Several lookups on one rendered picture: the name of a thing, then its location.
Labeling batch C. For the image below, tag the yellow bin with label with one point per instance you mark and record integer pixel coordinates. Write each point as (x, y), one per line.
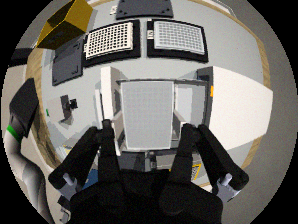
(75, 24)

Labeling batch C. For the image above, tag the dark blue open bin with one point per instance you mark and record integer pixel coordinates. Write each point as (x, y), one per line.
(91, 179)

